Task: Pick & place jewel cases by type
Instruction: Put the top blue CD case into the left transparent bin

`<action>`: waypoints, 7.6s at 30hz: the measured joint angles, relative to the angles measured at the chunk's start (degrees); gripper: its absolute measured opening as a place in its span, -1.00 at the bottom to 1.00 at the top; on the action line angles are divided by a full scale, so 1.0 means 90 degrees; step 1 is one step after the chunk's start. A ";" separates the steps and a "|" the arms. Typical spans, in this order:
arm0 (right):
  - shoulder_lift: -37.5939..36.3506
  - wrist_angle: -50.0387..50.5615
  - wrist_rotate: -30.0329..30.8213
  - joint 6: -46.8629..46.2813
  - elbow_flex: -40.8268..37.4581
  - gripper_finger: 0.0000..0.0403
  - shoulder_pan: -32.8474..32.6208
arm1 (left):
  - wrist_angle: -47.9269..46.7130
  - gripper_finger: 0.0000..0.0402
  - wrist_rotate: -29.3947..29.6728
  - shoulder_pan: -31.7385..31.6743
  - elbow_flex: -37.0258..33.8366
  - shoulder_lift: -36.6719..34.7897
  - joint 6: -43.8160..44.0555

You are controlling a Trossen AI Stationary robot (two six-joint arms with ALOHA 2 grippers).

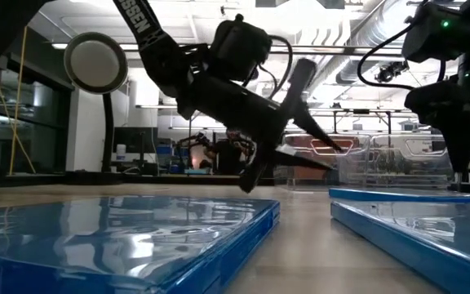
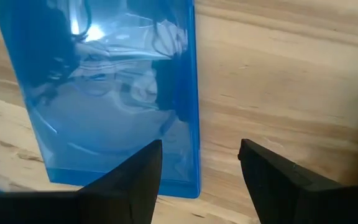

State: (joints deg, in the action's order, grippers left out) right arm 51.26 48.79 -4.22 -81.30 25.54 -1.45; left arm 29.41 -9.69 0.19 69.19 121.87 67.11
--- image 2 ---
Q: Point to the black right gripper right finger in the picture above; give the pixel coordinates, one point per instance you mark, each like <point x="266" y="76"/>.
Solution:
<point x="291" y="202"/>

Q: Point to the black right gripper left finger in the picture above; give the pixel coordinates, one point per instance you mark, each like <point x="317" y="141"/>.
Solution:
<point x="104" y="205"/>

